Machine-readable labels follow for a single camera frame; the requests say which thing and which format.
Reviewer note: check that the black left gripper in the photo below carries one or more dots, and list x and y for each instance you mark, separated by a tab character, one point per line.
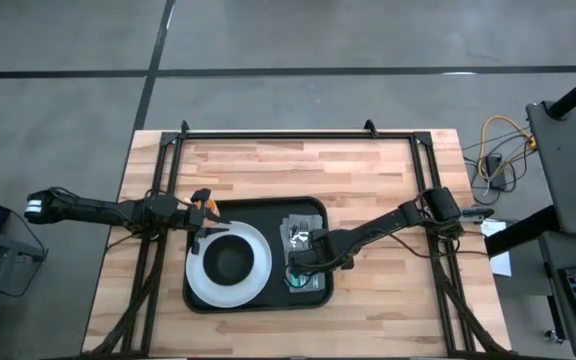
190	216

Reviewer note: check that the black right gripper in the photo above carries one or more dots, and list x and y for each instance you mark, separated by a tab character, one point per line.
318	247

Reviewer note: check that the orange plastic cup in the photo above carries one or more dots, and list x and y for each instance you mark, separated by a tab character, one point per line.
211	206

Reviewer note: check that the white round plate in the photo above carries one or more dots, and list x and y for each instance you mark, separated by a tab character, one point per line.
263	265

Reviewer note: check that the black bowl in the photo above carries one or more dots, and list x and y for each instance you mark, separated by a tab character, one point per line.
228	260

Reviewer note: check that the light grey cloth napkin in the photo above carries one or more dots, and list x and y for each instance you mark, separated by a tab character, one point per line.
318	223

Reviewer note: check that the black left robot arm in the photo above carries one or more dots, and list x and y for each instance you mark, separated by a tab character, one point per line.
93	207

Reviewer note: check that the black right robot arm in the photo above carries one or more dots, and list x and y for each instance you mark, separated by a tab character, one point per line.
383	222

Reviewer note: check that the black plastic tray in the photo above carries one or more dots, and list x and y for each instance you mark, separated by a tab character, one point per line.
268	210

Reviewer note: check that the white paper sheet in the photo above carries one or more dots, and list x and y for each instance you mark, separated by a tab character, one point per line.
500	260

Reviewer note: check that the black desk beam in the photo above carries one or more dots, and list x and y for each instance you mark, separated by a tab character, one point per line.
518	232

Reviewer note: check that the black power adapter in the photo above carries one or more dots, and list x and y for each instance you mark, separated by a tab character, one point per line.
494	167

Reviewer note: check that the black frame bracket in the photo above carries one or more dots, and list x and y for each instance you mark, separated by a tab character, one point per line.
184	126
369	126

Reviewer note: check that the black aluminium table frame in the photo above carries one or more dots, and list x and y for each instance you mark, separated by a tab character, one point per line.
293	135

